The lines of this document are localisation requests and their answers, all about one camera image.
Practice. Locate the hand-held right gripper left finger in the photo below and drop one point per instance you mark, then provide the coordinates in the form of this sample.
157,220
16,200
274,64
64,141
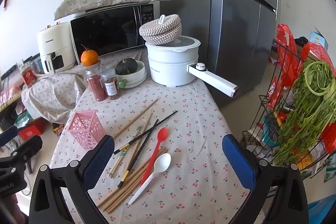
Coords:
98,161

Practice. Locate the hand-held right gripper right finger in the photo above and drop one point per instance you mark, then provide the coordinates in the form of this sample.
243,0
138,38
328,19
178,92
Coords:
237,161

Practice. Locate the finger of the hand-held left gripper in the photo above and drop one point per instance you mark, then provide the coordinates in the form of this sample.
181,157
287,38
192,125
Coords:
8,133
26,148

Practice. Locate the green print chopstick pair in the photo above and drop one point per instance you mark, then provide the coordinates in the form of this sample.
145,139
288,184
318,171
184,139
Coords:
115,167

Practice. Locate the pink perforated utensil holder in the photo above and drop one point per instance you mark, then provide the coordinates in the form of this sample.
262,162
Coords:
84,127

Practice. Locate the bundle of bamboo chopsticks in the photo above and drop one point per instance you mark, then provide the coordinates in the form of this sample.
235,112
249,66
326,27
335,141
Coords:
118,195

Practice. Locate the single wooden chopstick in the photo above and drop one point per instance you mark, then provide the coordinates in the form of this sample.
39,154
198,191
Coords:
147,127
136,118

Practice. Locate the red plastic spoon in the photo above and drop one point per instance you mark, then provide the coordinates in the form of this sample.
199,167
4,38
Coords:
157,145

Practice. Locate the white plastic spoon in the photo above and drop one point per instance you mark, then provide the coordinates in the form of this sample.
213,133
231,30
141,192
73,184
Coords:
162,162

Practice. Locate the red cardboard box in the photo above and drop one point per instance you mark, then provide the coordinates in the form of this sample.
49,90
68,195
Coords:
31,133

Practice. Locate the wooden shelf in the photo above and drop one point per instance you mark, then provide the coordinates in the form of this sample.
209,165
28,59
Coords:
9,106

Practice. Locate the yellow printed cardboard box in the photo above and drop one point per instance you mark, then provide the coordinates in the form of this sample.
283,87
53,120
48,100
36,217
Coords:
59,130

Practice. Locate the cherry print tablecloth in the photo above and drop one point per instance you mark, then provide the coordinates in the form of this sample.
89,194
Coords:
197,134

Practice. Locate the red label jar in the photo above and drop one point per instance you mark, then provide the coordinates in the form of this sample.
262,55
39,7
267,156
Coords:
27,75

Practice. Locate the glass jar of red berries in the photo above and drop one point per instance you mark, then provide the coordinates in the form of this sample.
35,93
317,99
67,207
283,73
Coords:
95,85

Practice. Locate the labelled glass jar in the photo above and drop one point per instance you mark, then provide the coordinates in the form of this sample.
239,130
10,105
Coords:
111,85

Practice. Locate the red snack packet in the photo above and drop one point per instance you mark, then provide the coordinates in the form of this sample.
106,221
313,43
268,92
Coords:
274,91

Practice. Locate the green leafy vegetables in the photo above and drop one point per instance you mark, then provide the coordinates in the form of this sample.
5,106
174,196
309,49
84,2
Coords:
309,98

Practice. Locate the blue plastic bag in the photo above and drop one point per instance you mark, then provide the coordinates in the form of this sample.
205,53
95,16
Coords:
321,211

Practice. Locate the green squash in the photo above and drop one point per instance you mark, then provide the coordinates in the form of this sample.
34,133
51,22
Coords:
126,66

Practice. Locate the cream air fryer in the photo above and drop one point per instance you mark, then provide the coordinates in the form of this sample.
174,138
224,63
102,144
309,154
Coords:
52,43

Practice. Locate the orange fruit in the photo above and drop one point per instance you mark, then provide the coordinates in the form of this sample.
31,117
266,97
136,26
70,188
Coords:
89,57

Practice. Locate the white electric pot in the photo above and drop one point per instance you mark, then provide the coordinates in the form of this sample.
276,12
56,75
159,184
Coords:
170,66

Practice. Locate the red plastic bag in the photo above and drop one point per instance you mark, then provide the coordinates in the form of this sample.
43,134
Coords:
286,50
317,52

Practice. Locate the grey refrigerator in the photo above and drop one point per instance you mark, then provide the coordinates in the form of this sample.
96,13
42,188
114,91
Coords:
236,29

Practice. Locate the black door microwave oven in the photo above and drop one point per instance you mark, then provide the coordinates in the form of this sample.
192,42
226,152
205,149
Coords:
105,29

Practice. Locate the black bag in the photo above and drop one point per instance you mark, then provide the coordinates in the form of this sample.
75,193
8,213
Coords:
302,44

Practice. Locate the woven lidded basket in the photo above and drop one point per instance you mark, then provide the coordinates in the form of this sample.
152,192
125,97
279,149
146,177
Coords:
162,29

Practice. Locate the blue and white box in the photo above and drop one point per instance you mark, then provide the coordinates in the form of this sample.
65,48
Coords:
319,39

